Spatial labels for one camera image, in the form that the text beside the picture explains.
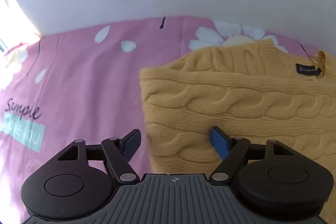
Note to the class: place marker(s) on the floral curtain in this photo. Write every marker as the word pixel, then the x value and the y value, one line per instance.
pixel 11 8

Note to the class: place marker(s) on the pink floral bed sheet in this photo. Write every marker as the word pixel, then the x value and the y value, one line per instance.
pixel 92 77

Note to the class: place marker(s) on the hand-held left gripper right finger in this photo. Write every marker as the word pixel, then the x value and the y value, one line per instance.
pixel 220 142

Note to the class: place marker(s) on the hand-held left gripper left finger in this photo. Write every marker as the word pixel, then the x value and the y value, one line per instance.
pixel 131 144

